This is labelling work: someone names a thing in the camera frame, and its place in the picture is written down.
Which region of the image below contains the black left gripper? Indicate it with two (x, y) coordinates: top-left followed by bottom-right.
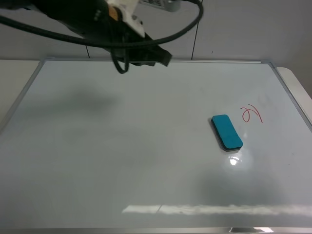
(108, 21), (172, 67)

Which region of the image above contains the teal whiteboard eraser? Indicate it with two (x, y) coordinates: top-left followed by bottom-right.
(211, 115), (243, 152)

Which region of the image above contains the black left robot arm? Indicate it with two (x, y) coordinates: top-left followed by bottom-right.
(31, 0), (172, 66)

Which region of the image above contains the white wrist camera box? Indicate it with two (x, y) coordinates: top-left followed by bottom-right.
(106, 0), (145, 38)

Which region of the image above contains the white board with aluminium frame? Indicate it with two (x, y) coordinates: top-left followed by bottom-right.
(0, 59), (312, 234)

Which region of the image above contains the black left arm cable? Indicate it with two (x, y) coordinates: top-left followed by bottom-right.
(0, 0), (204, 75)

